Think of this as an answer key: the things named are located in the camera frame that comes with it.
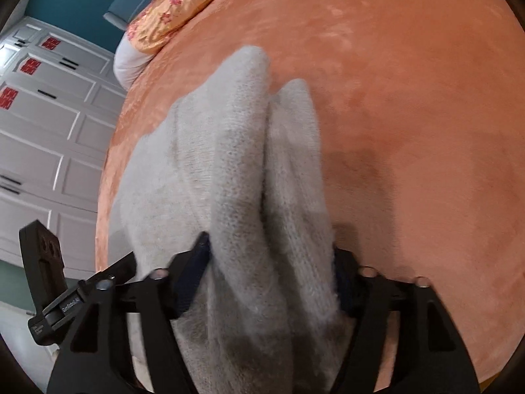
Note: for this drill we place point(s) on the cream sweater with black hearts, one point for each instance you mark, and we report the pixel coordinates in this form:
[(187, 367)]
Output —
[(241, 163)]

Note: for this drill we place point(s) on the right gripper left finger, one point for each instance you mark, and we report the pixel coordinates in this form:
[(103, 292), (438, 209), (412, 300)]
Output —
[(121, 339)]

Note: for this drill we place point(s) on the white panelled wardrobe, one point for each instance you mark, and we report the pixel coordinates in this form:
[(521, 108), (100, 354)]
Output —
[(59, 105)]

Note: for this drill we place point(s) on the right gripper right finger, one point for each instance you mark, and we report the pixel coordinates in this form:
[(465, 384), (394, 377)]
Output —
[(431, 356)]

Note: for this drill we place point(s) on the white rolled duvet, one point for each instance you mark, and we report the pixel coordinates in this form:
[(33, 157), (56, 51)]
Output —
[(129, 63)]

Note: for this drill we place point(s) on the orange plush bed blanket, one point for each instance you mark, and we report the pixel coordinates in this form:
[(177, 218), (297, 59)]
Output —
[(421, 109)]

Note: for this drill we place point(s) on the orange floral satin pillow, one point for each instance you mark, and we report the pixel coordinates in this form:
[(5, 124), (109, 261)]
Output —
[(159, 21)]

